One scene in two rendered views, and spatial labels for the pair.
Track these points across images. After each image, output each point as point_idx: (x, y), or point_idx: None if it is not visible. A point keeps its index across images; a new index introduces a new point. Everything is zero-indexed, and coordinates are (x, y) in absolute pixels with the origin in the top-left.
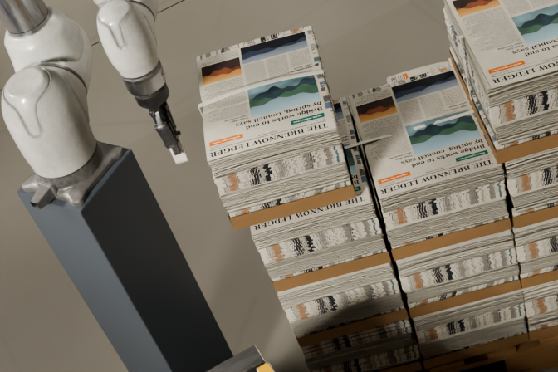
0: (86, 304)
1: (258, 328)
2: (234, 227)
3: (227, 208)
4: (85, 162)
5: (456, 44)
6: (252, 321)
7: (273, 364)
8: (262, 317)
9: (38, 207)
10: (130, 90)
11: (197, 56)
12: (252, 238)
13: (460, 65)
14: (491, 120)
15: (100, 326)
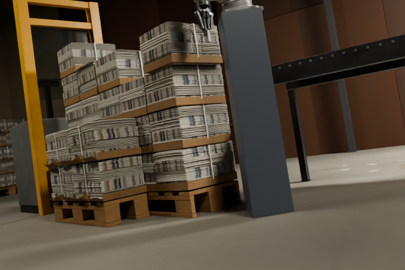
0: (275, 93)
1: (211, 220)
2: (222, 61)
3: (220, 52)
4: None
5: (129, 64)
6: (208, 222)
7: (228, 213)
8: (203, 222)
9: (262, 11)
10: None
11: (166, 21)
12: (221, 68)
13: (130, 75)
14: None
15: (278, 113)
